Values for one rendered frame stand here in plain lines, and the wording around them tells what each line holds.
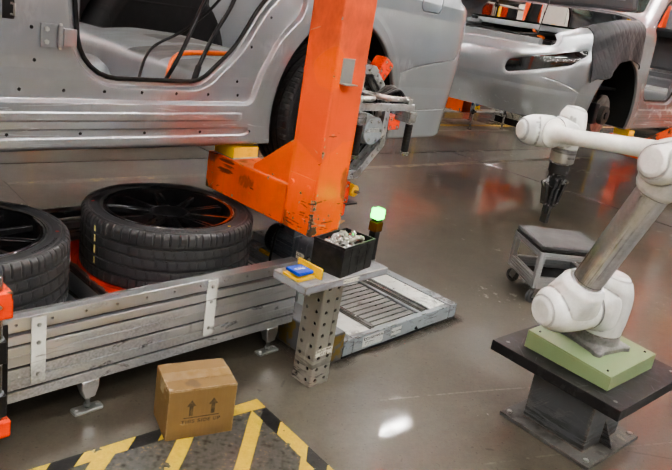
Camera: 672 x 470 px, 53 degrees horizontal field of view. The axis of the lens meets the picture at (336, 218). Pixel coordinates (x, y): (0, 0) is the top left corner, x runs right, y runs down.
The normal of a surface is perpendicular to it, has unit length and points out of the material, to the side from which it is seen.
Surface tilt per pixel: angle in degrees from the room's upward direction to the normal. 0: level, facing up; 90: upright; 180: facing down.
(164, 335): 90
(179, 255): 90
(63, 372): 90
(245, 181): 90
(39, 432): 0
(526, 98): 105
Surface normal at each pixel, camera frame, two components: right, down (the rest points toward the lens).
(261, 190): -0.70, 0.11
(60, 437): 0.15, -0.94
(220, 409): 0.45, 0.33
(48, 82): 0.69, 0.35
